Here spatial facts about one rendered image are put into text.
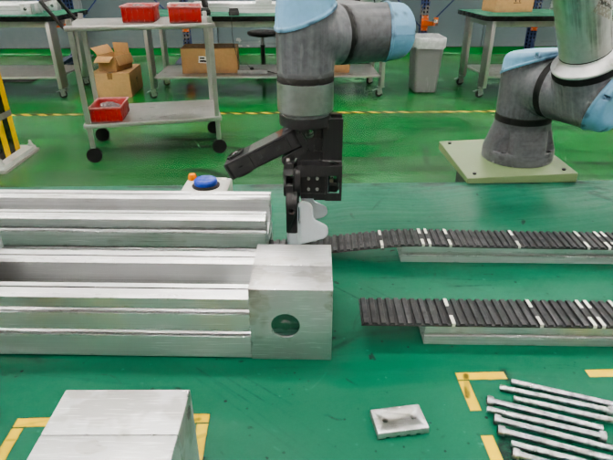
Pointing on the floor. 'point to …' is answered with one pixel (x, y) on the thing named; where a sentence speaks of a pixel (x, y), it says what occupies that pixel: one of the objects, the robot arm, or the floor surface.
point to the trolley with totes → (198, 111)
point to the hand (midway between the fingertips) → (292, 243)
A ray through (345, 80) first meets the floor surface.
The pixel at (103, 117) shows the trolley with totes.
